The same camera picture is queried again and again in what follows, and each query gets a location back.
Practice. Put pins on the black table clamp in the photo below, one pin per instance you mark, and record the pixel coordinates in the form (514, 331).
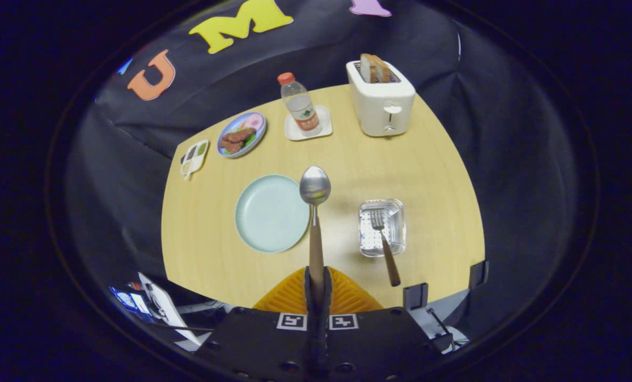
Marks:
(415, 296)
(478, 274)

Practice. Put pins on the clear bottle with red cap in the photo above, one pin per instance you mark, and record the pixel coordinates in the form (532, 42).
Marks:
(300, 106)

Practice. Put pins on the metal drain basket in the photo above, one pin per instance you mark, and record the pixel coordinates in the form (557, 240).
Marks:
(366, 233)

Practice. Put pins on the cream toaster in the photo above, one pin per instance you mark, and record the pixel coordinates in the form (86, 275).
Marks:
(374, 106)

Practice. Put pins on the pink ham slice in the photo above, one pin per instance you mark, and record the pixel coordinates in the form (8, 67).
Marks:
(254, 122)

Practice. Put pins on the white divided sauce dish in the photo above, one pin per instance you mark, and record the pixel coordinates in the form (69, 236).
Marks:
(199, 154)

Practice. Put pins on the brown sausage piece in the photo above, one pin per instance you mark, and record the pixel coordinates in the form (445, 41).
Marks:
(240, 135)
(230, 146)

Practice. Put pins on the toast bread slice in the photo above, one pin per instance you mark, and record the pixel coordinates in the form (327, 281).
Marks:
(366, 68)
(382, 71)

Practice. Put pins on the blue glossy item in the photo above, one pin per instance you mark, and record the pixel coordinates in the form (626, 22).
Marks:
(124, 300)

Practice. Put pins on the white square coaster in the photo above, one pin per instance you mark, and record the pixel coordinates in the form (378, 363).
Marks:
(326, 127)

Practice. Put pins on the white board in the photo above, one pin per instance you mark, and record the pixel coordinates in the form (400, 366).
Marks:
(164, 307)

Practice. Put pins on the blue plate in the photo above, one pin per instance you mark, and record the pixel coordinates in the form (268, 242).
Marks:
(236, 122)

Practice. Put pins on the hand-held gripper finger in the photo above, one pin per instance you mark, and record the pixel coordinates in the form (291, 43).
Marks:
(323, 345)
(310, 345)

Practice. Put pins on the pale green plate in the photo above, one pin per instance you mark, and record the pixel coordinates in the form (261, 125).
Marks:
(268, 215)

